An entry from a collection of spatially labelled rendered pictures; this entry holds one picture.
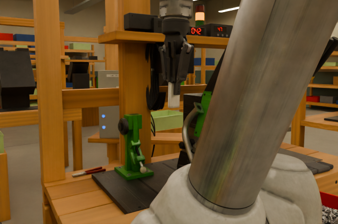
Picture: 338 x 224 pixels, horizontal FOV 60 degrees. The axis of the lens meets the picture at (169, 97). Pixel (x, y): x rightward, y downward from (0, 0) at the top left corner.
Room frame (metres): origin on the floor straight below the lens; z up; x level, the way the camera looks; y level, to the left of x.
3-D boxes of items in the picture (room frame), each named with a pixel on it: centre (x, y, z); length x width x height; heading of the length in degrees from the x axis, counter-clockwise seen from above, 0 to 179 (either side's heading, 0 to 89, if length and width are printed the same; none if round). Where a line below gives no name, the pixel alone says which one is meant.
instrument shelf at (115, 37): (1.61, -0.09, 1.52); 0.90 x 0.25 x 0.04; 121
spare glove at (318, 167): (1.33, -0.67, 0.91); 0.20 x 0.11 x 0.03; 118
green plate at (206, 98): (1.30, -0.20, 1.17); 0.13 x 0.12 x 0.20; 121
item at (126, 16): (1.43, 0.13, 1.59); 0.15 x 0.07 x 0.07; 121
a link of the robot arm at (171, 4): (0.80, -0.02, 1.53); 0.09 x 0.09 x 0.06
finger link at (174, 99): (0.80, -0.02, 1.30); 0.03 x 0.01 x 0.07; 125
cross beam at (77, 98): (1.71, -0.04, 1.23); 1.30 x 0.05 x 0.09; 121
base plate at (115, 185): (1.39, -0.23, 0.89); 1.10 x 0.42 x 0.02; 121
